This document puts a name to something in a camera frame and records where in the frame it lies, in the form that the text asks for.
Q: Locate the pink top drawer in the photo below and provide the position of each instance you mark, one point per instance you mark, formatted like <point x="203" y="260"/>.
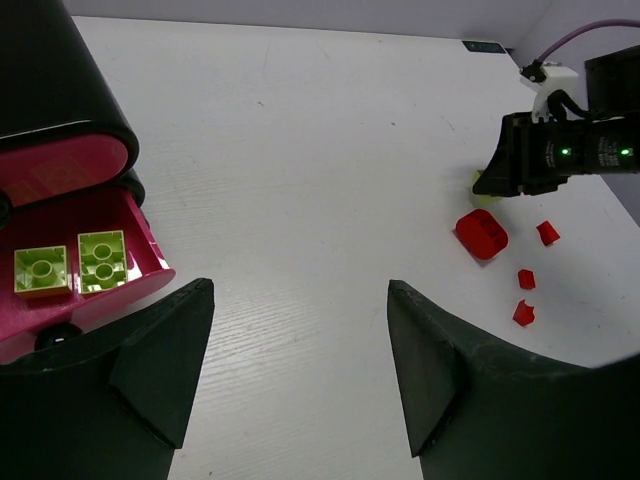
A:
<point x="41" y="172"/>

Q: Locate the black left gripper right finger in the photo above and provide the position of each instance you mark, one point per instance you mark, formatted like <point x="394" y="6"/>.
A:
<point x="478" y="407"/>

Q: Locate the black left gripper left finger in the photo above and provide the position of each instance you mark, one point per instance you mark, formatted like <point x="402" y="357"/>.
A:
<point x="113" y="403"/>

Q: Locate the black drawer cabinet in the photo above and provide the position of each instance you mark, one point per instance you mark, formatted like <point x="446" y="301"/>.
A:
<point x="51" y="87"/>

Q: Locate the light green 2x3 lego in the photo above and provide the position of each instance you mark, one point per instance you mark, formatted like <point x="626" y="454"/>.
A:
<point x="102" y="261"/>

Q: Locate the light green small lego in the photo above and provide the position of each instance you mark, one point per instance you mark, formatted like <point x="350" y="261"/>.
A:
<point x="41" y="272"/>

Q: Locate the pink drawer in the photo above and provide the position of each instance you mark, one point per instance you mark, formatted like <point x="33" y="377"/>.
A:
<point x="41" y="172"/>
<point x="24" y="321"/>

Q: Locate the red flower printed lego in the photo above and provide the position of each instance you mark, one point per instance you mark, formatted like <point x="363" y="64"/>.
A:
<point x="481" y="234"/>

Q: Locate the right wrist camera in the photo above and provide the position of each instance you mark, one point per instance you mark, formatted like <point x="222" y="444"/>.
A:
<point x="545" y="78"/>

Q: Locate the red curved lego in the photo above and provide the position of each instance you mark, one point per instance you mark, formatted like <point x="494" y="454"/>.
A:
<point x="523" y="314"/>

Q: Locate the red lego near arm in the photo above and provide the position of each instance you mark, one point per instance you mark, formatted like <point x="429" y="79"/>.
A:
<point x="547" y="233"/>

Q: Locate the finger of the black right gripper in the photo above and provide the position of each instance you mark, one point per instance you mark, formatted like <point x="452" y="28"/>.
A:
<point x="501" y="176"/>

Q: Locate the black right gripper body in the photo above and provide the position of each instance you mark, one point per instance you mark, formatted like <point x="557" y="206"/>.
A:
<point x="536" y="158"/>

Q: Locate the red small square lego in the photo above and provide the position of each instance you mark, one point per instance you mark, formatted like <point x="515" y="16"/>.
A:
<point x="526" y="279"/>

